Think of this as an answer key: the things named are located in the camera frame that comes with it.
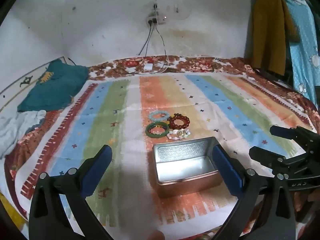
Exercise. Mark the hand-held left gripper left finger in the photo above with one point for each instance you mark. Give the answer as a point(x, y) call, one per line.
point(98, 170)

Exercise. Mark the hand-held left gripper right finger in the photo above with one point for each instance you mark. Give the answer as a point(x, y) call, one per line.
point(227, 170)

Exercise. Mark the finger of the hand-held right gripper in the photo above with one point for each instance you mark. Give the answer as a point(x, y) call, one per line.
point(285, 132)
point(265, 156)

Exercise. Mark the rectangular metal tin box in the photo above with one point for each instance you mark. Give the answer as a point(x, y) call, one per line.
point(186, 166)

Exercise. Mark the green jade bangle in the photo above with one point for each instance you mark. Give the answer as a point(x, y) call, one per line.
point(148, 131)

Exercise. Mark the person's left hand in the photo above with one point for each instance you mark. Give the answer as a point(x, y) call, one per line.
point(155, 235)

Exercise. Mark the striped colourful mat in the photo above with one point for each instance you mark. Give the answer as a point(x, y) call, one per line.
point(130, 110)

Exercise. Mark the pale grey crumpled cloth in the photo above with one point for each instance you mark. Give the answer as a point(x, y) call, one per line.
point(17, 130)

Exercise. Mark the light blue printed hanging cloth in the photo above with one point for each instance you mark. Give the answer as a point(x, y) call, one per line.
point(303, 42)

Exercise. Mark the teal pillow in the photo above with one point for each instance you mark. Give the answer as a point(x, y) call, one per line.
point(56, 87)

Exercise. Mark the mustard yellow hanging garment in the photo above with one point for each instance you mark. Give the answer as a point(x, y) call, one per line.
point(270, 30)

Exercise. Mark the white charger block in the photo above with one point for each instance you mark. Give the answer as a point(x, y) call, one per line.
point(148, 67)

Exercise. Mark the white power strip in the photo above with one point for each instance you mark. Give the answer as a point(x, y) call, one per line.
point(157, 20)

